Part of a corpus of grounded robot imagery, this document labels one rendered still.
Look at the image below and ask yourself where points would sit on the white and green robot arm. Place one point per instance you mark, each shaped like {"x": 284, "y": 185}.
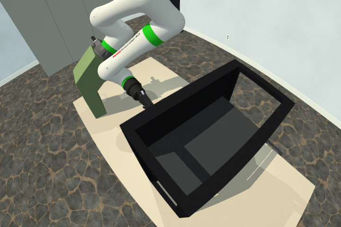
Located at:
{"x": 116, "y": 50}

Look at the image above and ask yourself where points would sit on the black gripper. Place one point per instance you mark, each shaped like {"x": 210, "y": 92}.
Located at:
{"x": 138, "y": 94}

